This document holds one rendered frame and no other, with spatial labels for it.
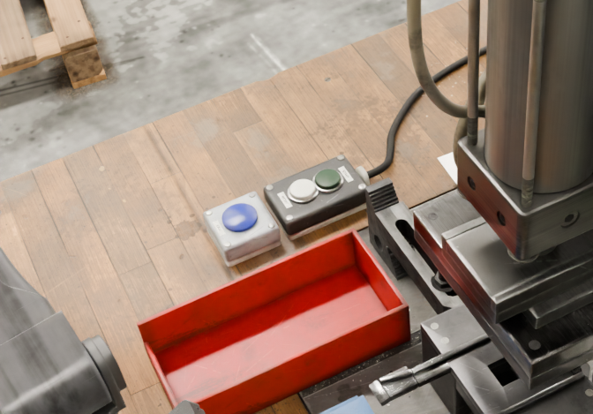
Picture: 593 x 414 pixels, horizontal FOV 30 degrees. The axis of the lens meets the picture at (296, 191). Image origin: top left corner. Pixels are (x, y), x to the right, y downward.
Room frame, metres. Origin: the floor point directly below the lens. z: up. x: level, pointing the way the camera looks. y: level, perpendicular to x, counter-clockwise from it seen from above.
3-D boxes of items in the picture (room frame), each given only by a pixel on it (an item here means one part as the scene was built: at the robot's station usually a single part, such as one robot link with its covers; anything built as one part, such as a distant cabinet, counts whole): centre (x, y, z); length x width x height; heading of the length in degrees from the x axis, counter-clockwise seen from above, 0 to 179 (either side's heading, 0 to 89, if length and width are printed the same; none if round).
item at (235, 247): (0.84, 0.07, 0.90); 0.07 x 0.07 x 0.06; 19
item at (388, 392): (0.56, -0.08, 0.98); 0.07 x 0.02 x 0.01; 109
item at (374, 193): (0.78, -0.10, 0.95); 0.06 x 0.03 x 0.09; 19
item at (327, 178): (0.88, -0.04, 0.93); 0.03 x 0.03 x 0.02
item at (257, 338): (0.68, 0.04, 0.93); 0.25 x 0.12 x 0.06; 109
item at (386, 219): (0.71, -0.12, 0.95); 0.15 x 0.03 x 0.10; 19
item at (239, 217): (0.84, 0.07, 0.93); 0.04 x 0.04 x 0.02
